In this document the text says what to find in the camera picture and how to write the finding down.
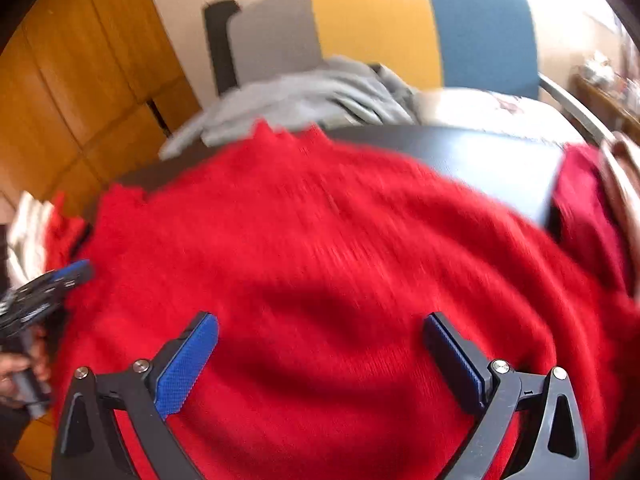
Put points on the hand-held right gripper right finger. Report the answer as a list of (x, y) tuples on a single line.
[(456, 360)]

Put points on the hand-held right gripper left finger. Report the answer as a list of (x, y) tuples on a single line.
[(186, 361)]

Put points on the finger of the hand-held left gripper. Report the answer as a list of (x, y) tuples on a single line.
[(75, 271)]

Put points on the red knit sweater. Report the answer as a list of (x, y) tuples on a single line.
[(320, 280)]

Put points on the person's left hand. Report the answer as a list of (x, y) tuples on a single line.
[(10, 367)]

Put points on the red and white cloth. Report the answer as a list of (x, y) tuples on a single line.
[(35, 230)]

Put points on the wooden cabinet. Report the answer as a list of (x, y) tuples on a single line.
[(75, 75)]

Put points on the dark red cloth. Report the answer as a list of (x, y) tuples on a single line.
[(585, 210)]

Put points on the pink cloth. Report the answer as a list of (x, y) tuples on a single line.
[(622, 175)]

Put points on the white printed garment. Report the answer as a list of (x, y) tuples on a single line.
[(490, 110)]

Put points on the grey hoodie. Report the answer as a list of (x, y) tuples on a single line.
[(300, 95)]

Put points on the cluttered wooden desk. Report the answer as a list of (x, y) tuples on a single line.
[(607, 90)]

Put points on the grey yellow blue sofa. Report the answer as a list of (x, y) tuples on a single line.
[(375, 20)]

